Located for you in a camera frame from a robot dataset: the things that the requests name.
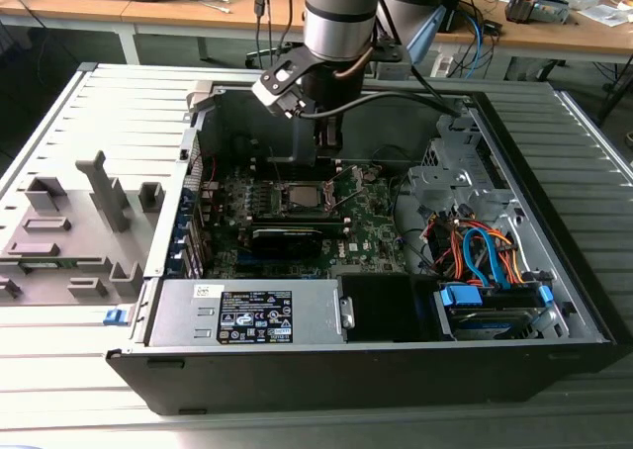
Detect grey metal part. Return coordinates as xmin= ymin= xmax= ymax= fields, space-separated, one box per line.
xmin=531 ymin=0 xmax=571 ymax=25

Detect blue wire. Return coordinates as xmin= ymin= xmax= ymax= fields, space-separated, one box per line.
xmin=462 ymin=224 xmax=513 ymax=291

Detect black upright box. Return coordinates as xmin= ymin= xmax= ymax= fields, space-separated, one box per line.
xmin=439 ymin=0 xmax=467 ymax=34

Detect hard disk blue carrier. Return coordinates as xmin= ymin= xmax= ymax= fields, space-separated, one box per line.
xmin=434 ymin=280 xmax=553 ymax=342

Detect silver CPU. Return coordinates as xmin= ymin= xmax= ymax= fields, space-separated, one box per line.
xmin=288 ymin=184 xmax=322 ymax=208

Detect black camera cable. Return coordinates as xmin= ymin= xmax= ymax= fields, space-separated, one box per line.
xmin=295 ymin=91 xmax=464 ymax=120

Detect CPU cooler copper fins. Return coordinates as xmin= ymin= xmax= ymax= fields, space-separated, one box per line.
xmin=503 ymin=0 xmax=534 ymax=25

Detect green motherboard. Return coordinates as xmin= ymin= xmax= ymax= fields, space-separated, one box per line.
xmin=200 ymin=157 xmax=412 ymax=280

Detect wooden desk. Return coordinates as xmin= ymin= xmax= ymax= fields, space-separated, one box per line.
xmin=0 ymin=0 xmax=307 ymax=64
xmin=434 ymin=0 xmax=633 ymax=82

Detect orange wire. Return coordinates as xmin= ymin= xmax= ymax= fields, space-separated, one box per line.
xmin=452 ymin=219 xmax=526 ymax=286

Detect blue room cable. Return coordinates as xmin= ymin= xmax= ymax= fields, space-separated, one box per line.
xmin=467 ymin=13 xmax=497 ymax=79

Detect red black wire bundle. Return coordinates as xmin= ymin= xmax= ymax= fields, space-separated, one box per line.
xmin=423 ymin=214 xmax=459 ymax=275

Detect white paper sheet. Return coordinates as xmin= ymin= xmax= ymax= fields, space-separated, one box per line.
xmin=578 ymin=2 xmax=633 ymax=29

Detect grey power supply unit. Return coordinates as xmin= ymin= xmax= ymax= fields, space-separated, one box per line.
xmin=145 ymin=278 xmax=357 ymax=349

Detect black PC case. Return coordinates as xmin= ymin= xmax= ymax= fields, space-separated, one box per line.
xmin=105 ymin=80 xmax=628 ymax=417

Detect metal drive cage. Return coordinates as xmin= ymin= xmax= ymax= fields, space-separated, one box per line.
xmin=406 ymin=112 xmax=520 ymax=223

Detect black graphics card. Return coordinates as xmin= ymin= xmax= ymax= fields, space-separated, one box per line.
xmin=249 ymin=226 xmax=325 ymax=261

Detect grey parts rack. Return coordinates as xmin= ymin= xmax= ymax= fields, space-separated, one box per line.
xmin=0 ymin=149 xmax=167 ymax=308

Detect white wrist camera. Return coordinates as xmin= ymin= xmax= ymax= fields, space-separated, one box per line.
xmin=250 ymin=47 xmax=318 ymax=120

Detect CPU socket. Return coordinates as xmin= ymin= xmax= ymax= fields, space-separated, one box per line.
xmin=274 ymin=175 xmax=343 ymax=221

